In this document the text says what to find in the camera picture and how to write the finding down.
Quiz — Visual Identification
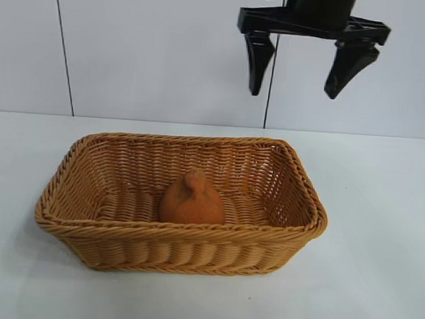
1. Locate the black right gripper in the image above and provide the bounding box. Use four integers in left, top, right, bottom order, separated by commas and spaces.
233, 0, 395, 106

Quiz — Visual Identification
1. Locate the bumpy orange fruit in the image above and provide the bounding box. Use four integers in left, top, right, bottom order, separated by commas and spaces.
158, 165, 229, 227

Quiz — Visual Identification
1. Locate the woven wicker rectangular basket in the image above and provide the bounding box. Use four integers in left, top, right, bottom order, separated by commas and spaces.
31, 121, 335, 286

